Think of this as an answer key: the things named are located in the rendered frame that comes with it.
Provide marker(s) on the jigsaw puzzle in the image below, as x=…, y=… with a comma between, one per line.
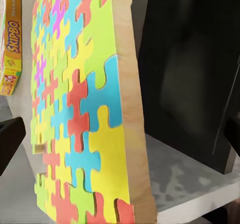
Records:
x=87, y=119

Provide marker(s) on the swivel chair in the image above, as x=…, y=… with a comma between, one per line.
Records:
x=18, y=201

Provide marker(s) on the board game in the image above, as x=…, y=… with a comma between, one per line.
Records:
x=10, y=45

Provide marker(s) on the desk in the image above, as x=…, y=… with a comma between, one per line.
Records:
x=188, y=54

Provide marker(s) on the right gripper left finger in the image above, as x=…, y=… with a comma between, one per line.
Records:
x=12, y=133

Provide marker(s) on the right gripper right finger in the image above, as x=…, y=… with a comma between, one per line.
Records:
x=232, y=133

